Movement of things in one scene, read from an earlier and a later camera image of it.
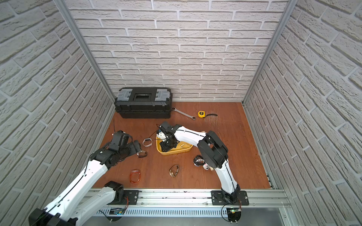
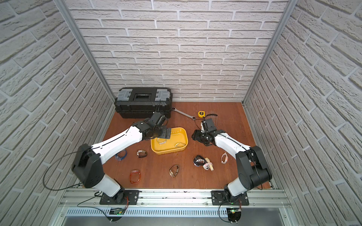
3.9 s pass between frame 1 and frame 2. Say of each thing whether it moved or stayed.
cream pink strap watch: stayed
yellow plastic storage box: moved
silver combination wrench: stayed
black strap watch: stayed
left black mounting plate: stayed
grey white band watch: moved
